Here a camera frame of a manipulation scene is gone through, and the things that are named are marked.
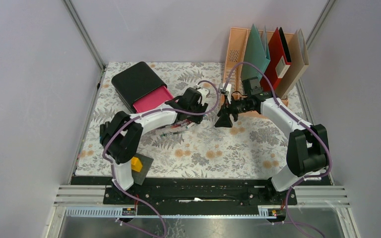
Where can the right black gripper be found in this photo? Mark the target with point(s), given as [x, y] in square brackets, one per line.
[224, 120]

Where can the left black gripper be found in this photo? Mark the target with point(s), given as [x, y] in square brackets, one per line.
[202, 108]

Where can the black pink drawer box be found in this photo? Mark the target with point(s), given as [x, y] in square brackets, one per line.
[140, 88]

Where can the teal folder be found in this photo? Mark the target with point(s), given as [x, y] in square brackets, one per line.
[256, 53]

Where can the red folder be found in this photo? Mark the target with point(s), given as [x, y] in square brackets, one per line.
[280, 59]

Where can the beige folder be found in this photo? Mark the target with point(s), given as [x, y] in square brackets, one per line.
[300, 62]

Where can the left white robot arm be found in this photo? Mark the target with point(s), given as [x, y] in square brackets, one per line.
[120, 137]

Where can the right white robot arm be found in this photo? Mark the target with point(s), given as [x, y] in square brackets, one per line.
[307, 150]

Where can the dark red gel pen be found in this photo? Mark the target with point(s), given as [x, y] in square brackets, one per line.
[185, 123]

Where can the floral table mat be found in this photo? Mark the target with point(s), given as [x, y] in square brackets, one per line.
[252, 148]

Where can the black gel pen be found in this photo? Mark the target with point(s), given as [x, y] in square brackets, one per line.
[174, 133]

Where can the yellow toy block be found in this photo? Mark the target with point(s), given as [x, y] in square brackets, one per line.
[136, 164]

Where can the peach plastic file organizer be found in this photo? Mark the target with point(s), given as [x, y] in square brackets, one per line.
[236, 49]

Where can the blue highlighter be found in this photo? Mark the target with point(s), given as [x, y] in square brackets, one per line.
[101, 133]

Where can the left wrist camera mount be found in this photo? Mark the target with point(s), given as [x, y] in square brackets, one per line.
[203, 91]

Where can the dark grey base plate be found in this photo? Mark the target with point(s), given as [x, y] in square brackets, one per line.
[139, 178]

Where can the black mounting rail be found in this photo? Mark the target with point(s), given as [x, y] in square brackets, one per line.
[190, 196]

